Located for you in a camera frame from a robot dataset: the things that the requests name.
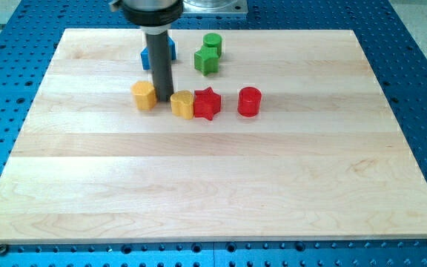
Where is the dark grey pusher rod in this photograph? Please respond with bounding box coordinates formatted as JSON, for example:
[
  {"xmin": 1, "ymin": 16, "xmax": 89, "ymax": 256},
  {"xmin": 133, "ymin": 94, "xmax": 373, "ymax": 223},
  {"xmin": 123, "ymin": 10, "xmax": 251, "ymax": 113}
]
[{"xmin": 146, "ymin": 31, "xmax": 173, "ymax": 102}]

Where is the yellow heart block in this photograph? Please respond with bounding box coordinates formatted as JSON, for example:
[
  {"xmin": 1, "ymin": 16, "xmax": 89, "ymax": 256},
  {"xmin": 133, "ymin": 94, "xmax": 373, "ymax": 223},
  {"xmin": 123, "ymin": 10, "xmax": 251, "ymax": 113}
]
[{"xmin": 171, "ymin": 90, "xmax": 194, "ymax": 119}]

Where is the yellow hexagon block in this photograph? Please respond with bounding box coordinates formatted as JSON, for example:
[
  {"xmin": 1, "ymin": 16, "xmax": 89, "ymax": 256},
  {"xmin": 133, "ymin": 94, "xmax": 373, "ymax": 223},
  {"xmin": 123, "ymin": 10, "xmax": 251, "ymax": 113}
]
[{"xmin": 130, "ymin": 81, "xmax": 157, "ymax": 111}]

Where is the blue block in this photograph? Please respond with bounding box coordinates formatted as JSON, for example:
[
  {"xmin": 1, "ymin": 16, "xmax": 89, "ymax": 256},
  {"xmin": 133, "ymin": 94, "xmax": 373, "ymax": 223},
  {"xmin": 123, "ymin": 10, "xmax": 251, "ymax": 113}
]
[{"xmin": 140, "ymin": 37, "xmax": 176, "ymax": 70}]

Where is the green star block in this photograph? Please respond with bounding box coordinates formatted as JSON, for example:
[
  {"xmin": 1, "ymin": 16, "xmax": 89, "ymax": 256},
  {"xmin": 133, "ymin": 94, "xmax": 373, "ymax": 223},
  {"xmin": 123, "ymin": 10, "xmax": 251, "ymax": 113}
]
[{"xmin": 194, "ymin": 46, "xmax": 219, "ymax": 76}]

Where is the green cylinder block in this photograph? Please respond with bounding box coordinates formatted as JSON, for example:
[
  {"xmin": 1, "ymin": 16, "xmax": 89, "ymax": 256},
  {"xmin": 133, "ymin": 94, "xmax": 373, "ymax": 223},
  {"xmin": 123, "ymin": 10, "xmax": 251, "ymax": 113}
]
[{"xmin": 202, "ymin": 33, "xmax": 222, "ymax": 57}]

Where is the red star block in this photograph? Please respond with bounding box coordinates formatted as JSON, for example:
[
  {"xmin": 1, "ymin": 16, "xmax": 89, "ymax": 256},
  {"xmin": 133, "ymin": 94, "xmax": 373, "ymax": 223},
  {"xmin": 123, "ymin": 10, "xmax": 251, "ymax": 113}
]
[{"xmin": 193, "ymin": 87, "xmax": 222, "ymax": 121}]

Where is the red cylinder block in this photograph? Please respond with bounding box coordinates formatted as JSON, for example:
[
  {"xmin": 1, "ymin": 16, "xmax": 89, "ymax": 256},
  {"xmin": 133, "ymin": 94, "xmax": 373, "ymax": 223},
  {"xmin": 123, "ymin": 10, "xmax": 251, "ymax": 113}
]
[{"xmin": 237, "ymin": 87, "xmax": 262, "ymax": 117}]

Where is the blue perforated table plate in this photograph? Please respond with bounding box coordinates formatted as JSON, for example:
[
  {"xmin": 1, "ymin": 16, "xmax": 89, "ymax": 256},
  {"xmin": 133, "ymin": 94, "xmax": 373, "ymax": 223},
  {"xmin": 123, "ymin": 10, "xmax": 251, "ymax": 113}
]
[{"xmin": 0, "ymin": 0, "xmax": 427, "ymax": 266}]

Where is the light wooden board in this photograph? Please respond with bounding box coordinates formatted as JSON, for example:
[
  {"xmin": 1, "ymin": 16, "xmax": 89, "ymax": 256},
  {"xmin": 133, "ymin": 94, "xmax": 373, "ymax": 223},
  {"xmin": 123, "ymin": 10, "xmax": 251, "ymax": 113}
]
[{"xmin": 0, "ymin": 29, "xmax": 427, "ymax": 244}]

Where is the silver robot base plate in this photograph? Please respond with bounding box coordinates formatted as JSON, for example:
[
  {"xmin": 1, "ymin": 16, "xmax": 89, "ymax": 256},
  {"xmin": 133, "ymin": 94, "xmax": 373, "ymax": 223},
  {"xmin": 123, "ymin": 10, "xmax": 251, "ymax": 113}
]
[{"xmin": 183, "ymin": 0, "xmax": 248, "ymax": 15}]

